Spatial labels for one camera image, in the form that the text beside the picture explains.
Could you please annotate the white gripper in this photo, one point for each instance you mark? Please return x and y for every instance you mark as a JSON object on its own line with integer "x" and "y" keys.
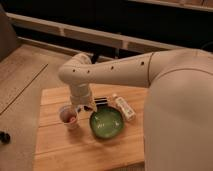
{"x": 82, "y": 95}

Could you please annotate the white ceramic cup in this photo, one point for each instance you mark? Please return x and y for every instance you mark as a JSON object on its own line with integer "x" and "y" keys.
{"x": 69, "y": 117}

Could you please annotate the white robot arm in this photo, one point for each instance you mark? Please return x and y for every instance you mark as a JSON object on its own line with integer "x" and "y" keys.
{"x": 178, "y": 110}

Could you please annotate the green ceramic bowl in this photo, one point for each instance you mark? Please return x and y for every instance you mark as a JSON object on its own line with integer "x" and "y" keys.
{"x": 106, "y": 123}

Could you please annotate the white plastic bottle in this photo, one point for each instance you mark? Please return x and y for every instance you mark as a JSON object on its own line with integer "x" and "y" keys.
{"x": 126, "y": 109}

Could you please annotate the dark object on floor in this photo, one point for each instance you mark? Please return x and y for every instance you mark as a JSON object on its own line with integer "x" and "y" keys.
{"x": 4, "y": 137}

